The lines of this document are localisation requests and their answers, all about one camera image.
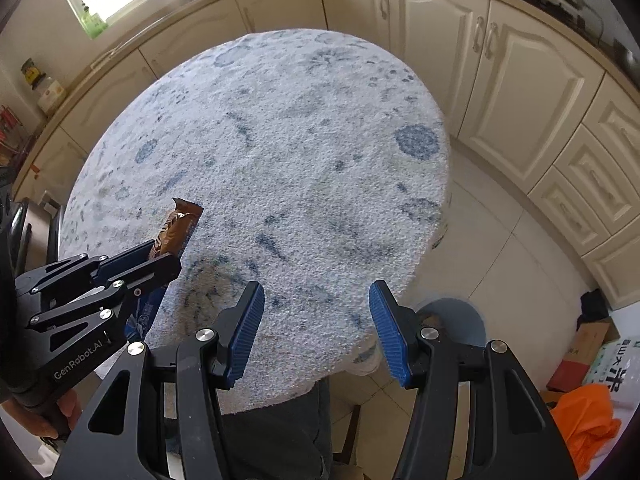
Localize brown chocolate bar wrapper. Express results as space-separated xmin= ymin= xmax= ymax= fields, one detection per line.
xmin=149 ymin=198 xmax=203 ymax=260

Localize light blue trash bin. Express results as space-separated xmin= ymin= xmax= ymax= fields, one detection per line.
xmin=416 ymin=297 xmax=487 ymax=348

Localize cream kitchen base cabinets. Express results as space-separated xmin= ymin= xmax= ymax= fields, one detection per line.
xmin=1 ymin=0 xmax=639 ymax=308

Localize person's left hand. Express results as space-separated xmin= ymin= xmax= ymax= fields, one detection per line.
xmin=1 ymin=389 xmax=81 ymax=439

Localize person's dark trousers leg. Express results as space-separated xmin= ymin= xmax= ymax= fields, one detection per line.
xmin=222 ymin=378 xmax=333 ymax=479

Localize white blue patterned tablecloth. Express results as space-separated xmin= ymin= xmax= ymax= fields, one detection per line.
xmin=61 ymin=29 xmax=449 ymax=414

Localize red brown cardboard box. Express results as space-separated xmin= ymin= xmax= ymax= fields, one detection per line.
xmin=547 ymin=316 xmax=620 ymax=393

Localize black cloth on floor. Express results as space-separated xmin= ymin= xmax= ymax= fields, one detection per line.
xmin=576 ymin=288 xmax=610 ymax=328

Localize orange plastic bag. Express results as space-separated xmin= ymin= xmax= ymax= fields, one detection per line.
xmin=551 ymin=384 xmax=622 ymax=476

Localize glass jar yellow label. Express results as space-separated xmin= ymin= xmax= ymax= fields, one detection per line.
xmin=21 ymin=58 xmax=67 ymax=117

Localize white rice bag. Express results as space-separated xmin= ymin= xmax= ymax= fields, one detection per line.
xmin=582 ymin=337 xmax=640 ymax=408

